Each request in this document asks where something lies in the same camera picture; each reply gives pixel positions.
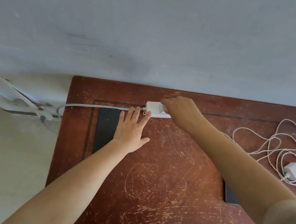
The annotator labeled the grey power strip cable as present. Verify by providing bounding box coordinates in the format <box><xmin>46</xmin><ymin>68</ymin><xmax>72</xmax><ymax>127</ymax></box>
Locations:
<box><xmin>38</xmin><ymin>96</ymin><xmax>146</xmax><ymax>145</ymax></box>

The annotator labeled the person's left hand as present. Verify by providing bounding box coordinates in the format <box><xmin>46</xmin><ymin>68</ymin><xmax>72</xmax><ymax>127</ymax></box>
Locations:
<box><xmin>111</xmin><ymin>104</ymin><xmax>155</xmax><ymax>156</ymax></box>

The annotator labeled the person's right hand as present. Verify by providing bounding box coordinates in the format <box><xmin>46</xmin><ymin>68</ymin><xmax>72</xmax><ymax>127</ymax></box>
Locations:
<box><xmin>156</xmin><ymin>93</ymin><xmax>210</xmax><ymax>136</ymax></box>

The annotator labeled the person's right forearm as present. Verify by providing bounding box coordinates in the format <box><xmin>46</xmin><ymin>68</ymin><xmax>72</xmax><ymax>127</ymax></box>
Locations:
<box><xmin>177</xmin><ymin>116</ymin><xmax>296</xmax><ymax>224</ymax></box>

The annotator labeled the white wall socket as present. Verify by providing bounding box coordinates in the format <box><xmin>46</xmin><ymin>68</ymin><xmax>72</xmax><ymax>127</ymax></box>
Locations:
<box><xmin>34</xmin><ymin>109</ymin><xmax>56</xmax><ymax>122</ymax></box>

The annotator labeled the square white charger plug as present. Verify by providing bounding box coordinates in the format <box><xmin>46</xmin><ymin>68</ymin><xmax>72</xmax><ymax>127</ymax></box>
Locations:
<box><xmin>281</xmin><ymin>161</ymin><xmax>296</xmax><ymax>182</ymax></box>

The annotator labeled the person's left forearm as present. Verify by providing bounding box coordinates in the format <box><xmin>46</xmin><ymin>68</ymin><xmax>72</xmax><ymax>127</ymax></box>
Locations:
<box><xmin>1</xmin><ymin>125</ymin><xmax>131</xmax><ymax>224</ymax></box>

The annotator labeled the brown wooden table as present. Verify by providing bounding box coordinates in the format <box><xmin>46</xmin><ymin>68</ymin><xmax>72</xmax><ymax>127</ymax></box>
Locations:
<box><xmin>40</xmin><ymin>73</ymin><xmax>296</xmax><ymax>224</ymax></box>

